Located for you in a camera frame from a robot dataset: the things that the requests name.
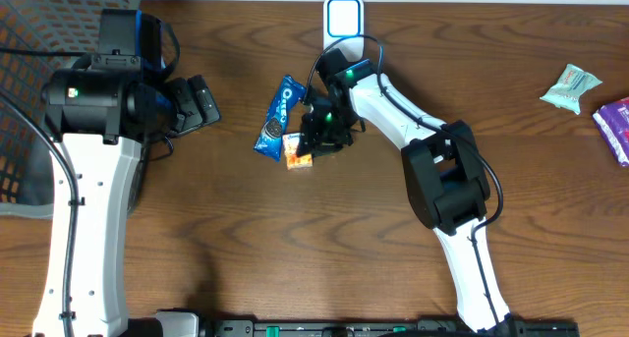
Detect orange tissue pack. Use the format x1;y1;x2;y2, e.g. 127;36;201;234
282;133;313;170

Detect blue oreo cookie pack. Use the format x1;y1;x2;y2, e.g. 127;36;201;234
254;75;307;162

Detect green wet tissue pack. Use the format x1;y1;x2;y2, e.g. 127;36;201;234
540;64;602;115

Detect purple sanitary pad pack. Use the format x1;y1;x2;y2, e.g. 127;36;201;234
593;97;629;167

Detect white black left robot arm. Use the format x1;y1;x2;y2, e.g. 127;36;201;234
31;9;220;336

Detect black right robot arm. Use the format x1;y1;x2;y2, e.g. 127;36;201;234
297;48;510;333

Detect grey plastic mesh basket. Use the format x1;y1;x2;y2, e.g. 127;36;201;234
1;0;141;219

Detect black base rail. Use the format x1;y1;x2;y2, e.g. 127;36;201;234
200;317;580;337

